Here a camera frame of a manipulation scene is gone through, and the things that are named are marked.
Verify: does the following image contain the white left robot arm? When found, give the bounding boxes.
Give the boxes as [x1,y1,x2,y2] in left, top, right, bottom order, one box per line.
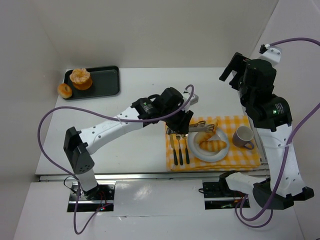
[63,87,199,200]

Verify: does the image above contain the metal tongs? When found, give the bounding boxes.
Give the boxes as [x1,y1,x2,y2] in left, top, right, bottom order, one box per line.
[166,120,207,135]

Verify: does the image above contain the gold spoon black handle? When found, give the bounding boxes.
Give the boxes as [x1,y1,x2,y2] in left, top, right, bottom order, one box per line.
[182,134,190,165]

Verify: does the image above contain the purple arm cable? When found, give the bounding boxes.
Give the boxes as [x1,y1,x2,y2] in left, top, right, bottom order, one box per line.
[234,37,320,229]
[37,84,195,235]

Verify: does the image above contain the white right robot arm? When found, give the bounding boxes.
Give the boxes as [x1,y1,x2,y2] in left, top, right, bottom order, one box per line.
[219,45,314,210]

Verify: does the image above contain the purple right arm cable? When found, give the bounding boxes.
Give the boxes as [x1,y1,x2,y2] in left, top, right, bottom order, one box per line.
[234,37,320,229]

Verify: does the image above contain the knife with black handle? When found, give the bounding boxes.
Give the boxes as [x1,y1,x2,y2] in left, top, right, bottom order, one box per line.
[169,134,178,166]

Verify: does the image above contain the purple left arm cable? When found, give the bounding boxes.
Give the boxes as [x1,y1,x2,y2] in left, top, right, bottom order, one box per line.
[37,84,195,235]

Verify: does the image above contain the purple mug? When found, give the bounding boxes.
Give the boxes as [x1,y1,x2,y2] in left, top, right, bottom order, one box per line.
[232,126,255,150]

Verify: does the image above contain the small round bagel bread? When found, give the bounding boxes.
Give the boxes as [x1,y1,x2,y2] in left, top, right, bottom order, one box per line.
[57,83,73,99]

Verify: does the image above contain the aluminium front rail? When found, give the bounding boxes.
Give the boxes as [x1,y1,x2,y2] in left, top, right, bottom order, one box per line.
[38,172,226,182]

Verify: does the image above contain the fork with black handle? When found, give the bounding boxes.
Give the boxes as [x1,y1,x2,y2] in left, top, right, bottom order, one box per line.
[175,134,183,166]

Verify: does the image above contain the white plate blue rim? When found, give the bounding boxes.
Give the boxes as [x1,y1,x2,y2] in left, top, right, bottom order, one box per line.
[187,127,230,163]

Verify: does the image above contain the pale pointed pastry bread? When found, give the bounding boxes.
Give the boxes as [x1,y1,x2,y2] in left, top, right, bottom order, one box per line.
[194,118,219,144]

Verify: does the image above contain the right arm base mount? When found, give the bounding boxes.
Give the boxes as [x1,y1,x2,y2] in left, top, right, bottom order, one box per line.
[198,178,245,210]

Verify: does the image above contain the striped golden bread roll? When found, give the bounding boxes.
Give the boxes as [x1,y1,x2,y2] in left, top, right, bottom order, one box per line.
[199,140,227,153]

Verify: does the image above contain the black tray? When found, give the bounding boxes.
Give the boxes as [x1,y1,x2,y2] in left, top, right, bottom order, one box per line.
[63,65,120,101]

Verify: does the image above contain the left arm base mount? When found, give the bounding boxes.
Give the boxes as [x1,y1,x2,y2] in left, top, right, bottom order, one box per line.
[63,176,115,213]

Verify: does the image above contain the yellow checkered cloth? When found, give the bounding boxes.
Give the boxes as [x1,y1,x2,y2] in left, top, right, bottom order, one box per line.
[165,115,261,172]

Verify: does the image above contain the tall orange muffin bread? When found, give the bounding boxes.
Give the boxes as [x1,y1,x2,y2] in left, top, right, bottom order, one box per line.
[69,68,93,91]

